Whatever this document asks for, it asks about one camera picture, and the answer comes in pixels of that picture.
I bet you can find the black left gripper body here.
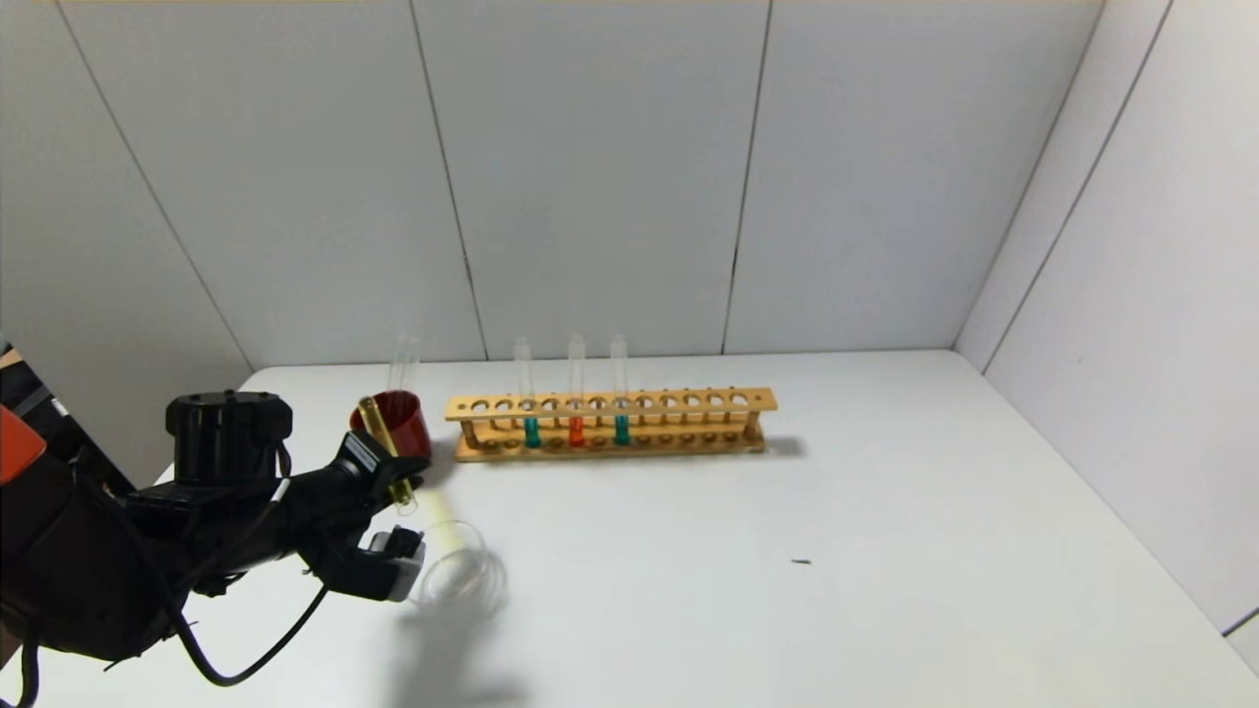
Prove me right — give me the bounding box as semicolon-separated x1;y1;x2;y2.
278;430;395;532

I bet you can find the test tube with yellow pigment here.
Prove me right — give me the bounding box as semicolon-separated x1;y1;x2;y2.
358;394;475;558

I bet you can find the test tube with blue pigment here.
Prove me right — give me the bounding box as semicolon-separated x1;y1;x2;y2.
513;337;544;450
610;332;633;447

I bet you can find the test tube with orange pigment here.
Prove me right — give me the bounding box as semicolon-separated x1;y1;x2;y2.
568;333;588;448

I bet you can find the wooden test tube rack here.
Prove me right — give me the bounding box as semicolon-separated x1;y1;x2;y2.
445;386;778;463

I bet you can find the dark red cup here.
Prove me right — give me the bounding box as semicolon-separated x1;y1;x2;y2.
351;390;434;468

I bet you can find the clear glass petri dish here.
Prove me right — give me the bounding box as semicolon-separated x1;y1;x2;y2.
408;520;510;624

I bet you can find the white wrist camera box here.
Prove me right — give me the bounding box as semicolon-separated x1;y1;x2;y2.
366;524;428;603

